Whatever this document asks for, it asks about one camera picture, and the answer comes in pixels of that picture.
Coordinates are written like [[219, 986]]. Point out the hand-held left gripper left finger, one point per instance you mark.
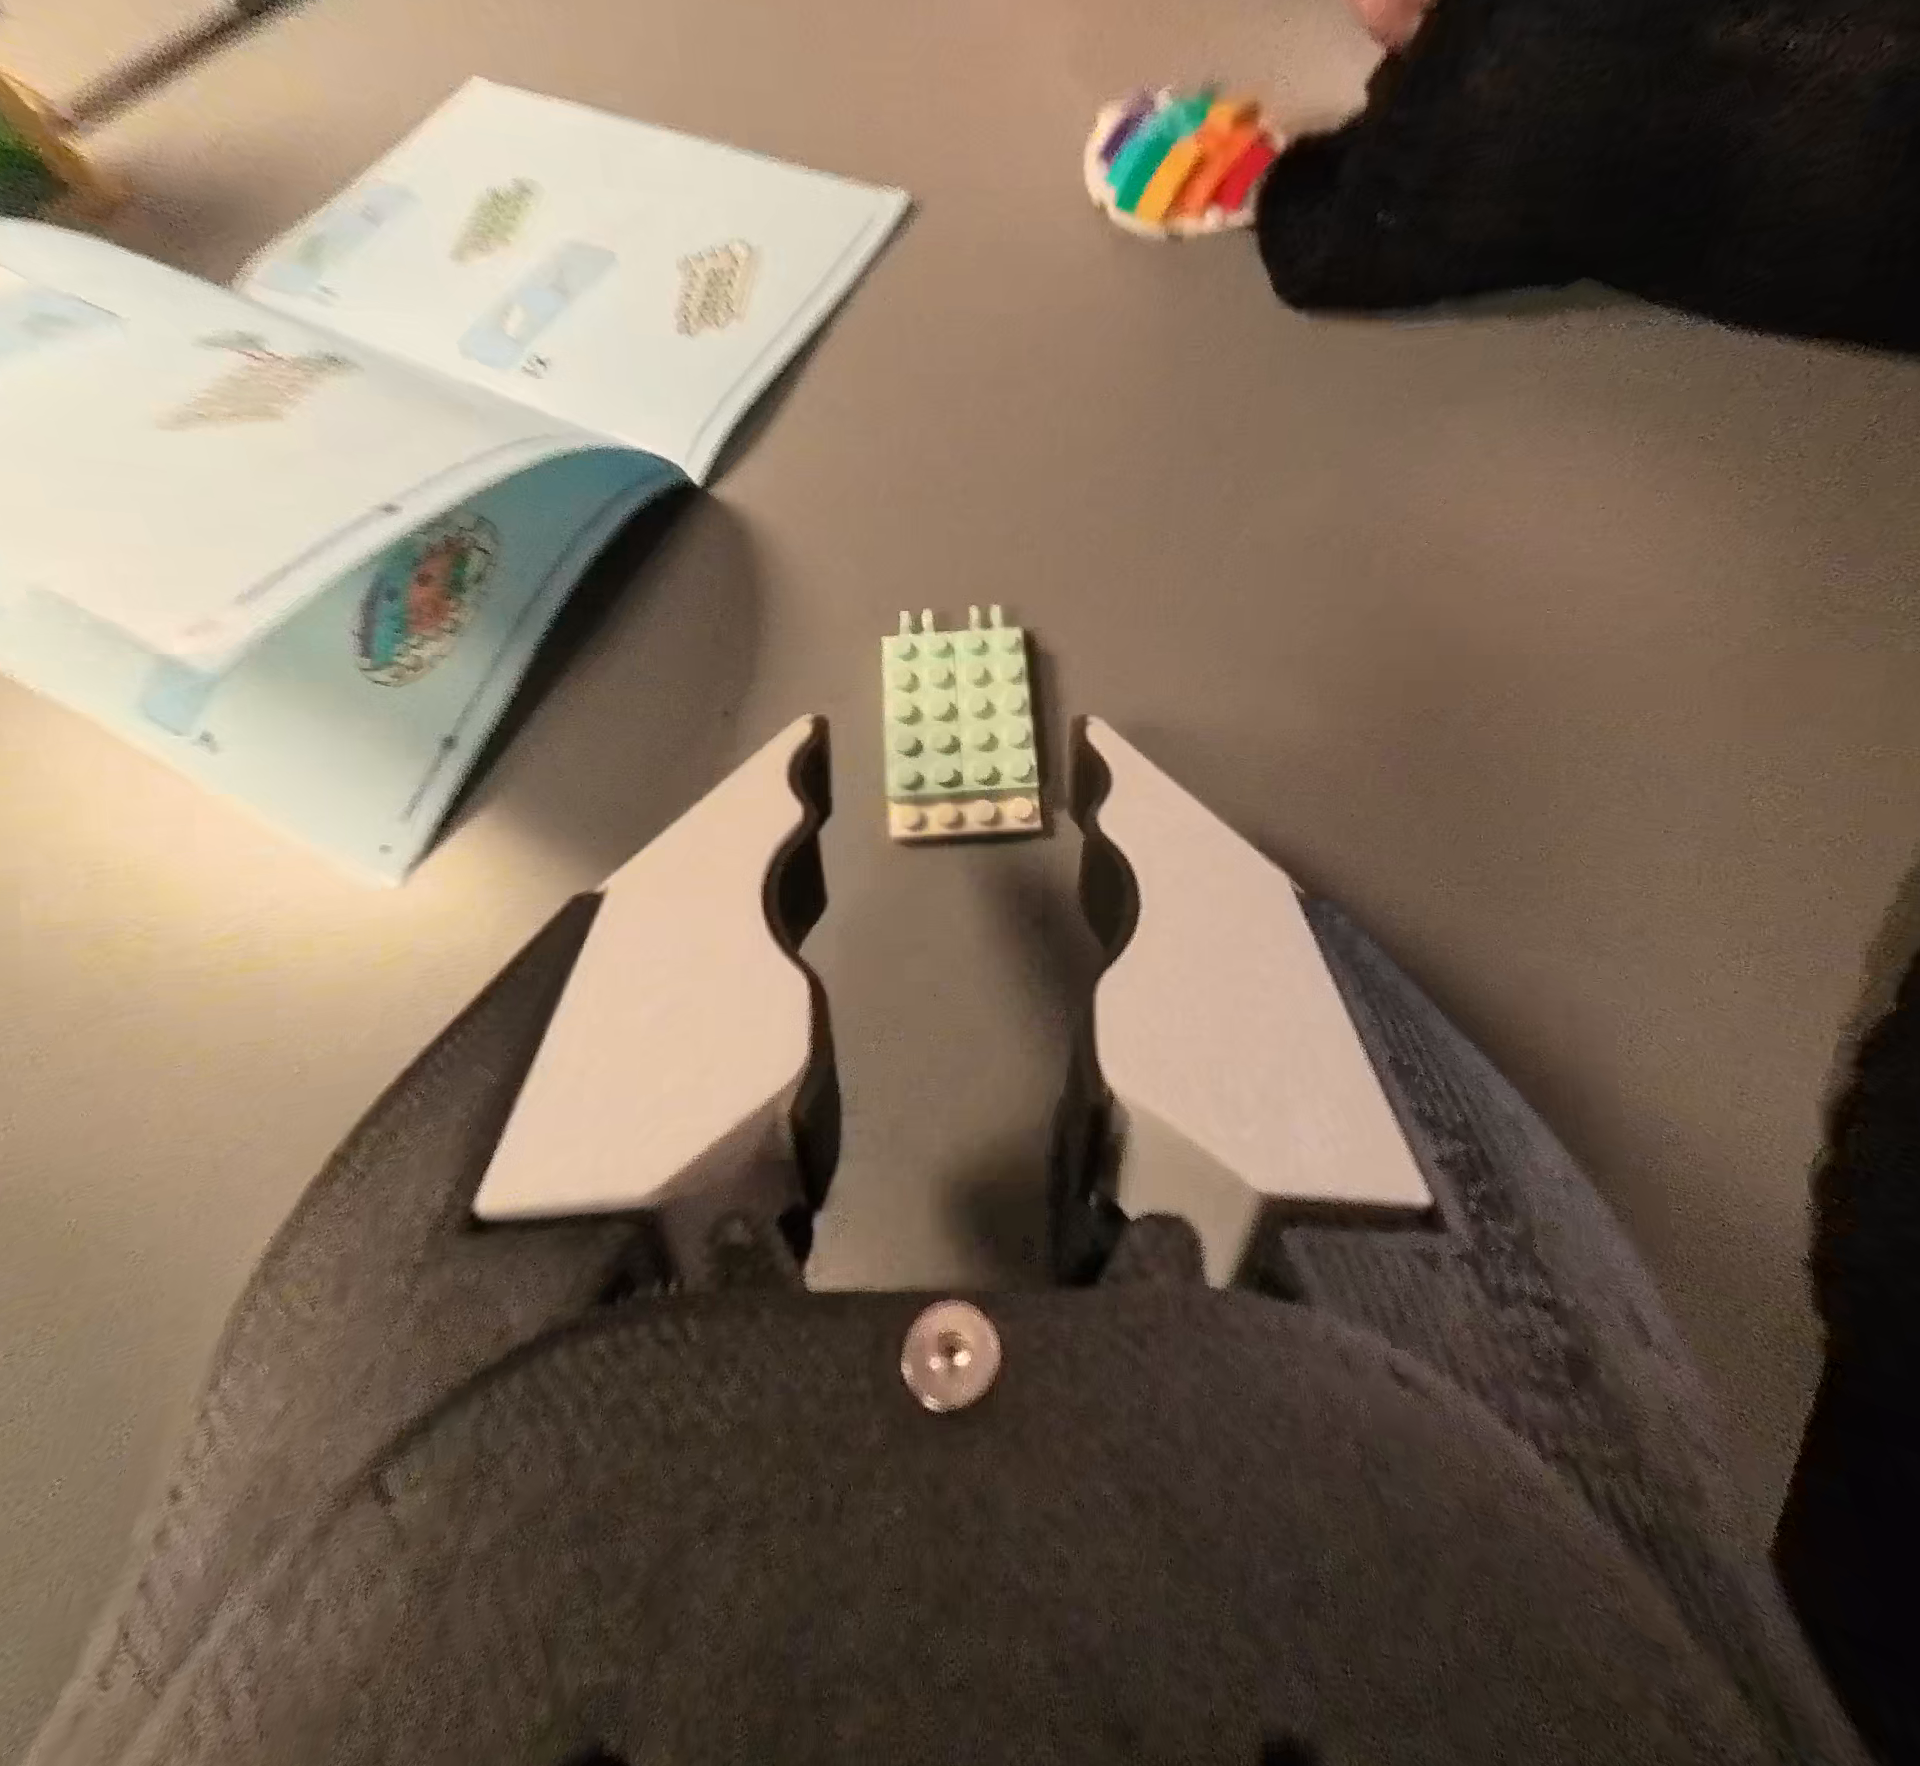
[[659, 1046]]

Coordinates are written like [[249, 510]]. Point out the lego instruction booklet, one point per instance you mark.
[[600, 295]]

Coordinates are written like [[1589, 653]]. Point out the person's right forearm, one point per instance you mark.
[[1650, 71]]

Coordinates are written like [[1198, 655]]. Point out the person's black sweater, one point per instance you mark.
[[1859, 1345]]

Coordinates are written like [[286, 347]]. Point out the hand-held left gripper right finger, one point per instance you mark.
[[1259, 1046]]

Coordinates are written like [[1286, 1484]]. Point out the rainbow round lego plate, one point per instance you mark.
[[1184, 161]]

